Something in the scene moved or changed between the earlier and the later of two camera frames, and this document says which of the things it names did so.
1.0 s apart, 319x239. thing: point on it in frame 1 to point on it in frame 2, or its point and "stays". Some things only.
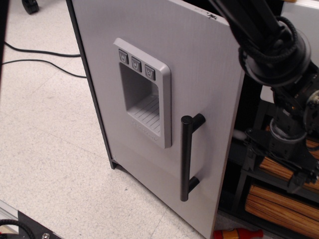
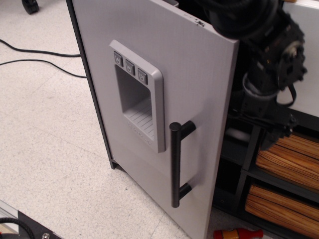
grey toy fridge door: x=167 y=80 stays
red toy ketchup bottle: x=237 y=233 stays
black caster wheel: x=31 y=6 stays
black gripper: x=285 y=139 to x=269 y=116
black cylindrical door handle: x=188 y=124 to x=177 y=131
